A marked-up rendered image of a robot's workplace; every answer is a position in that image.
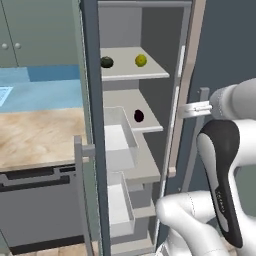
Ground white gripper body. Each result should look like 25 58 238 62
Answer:
177 100 213 120

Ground dark purple eggplant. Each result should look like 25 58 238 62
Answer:
133 109 145 123

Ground white freezer shelf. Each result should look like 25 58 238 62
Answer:
123 130 162 185
102 88 165 134
99 46 171 82

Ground yellow-green pear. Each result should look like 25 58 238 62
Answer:
134 54 148 68

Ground dark grey fridge door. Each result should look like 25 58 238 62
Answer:
156 0 256 256

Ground white freezer bin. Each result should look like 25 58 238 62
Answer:
103 106 140 173
106 171 137 239

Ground dark green squash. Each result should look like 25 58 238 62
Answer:
100 56 115 69

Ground grey freezer door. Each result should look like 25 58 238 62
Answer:
71 0 113 256

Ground grey fridge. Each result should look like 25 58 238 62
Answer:
97 0 208 256

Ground dark grey dishwasher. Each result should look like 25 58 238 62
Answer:
0 163 86 256

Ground grey fridge door handle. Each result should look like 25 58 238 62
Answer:
180 86 212 194

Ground grey freezer door handle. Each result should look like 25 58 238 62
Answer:
73 134 98 256

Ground grey-green wall cupboards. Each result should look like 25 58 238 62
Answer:
0 0 82 69

